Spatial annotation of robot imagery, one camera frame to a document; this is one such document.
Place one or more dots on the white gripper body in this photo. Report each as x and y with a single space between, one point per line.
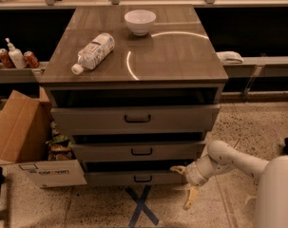
192 174

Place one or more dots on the red soda can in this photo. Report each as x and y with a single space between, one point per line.
5 59
31 59

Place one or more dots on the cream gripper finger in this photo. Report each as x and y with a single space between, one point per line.
178 168
191 195

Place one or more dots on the folded white cloth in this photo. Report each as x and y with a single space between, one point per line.
230 57

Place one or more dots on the clear plastic water bottle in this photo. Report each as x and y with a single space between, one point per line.
93 53

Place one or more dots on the grey drawer cabinet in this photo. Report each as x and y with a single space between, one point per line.
173 65

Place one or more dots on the left red soda can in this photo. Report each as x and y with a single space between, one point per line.
5 59

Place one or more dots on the white pump bottle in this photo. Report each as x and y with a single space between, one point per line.
16 55

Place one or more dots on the right red soda can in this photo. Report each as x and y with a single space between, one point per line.
31 59

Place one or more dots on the white ceramic bowl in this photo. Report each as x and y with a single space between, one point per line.
140 21

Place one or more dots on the open cardboard box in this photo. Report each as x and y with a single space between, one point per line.
24 132

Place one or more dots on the snack bags in box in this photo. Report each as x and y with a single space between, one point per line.
59 146

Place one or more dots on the grey drawer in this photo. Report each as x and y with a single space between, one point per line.
136 119
138 151
134 178

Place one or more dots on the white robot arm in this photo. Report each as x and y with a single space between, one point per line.
271 209

